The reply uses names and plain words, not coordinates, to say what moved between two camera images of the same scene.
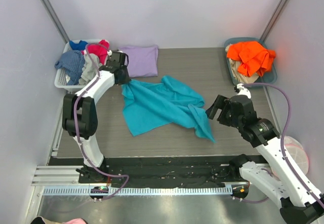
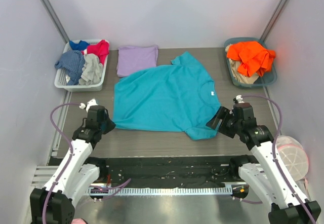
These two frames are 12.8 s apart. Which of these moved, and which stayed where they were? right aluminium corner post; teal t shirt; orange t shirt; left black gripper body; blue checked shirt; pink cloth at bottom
Moved: left black gripper body; teal t shirt
Stayed: blue checked shirt; right aluminium corner post; pink cloth at bottom; orange t shirt
